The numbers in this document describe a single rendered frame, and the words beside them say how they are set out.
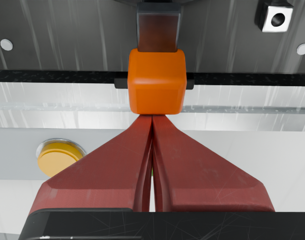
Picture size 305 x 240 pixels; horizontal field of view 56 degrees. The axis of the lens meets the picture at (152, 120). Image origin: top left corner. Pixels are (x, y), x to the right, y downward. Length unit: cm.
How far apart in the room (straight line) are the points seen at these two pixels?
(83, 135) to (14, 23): 11
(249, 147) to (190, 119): 19
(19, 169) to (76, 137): 8
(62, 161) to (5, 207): 30
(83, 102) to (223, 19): 12
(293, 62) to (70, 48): 15
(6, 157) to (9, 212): 27
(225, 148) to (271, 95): 18
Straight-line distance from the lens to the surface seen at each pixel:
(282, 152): 45
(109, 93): 23
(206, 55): 21
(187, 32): 20
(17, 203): 54
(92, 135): 26
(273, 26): 20
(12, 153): 30
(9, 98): 26
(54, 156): 27
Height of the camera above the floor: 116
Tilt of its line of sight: 53 degrees down
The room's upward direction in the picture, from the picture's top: 179 degrees counter-clockwise
